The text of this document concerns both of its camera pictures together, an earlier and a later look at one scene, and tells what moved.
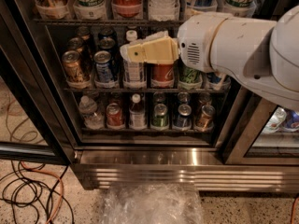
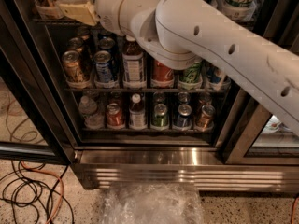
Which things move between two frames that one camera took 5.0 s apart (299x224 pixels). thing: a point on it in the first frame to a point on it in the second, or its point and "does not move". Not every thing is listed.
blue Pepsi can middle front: x=103 y=66 does not move
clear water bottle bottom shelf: x=93 y=119 does not move
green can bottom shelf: x=160 y=119 does not move
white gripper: x=199 y=39 to x=107 y=8
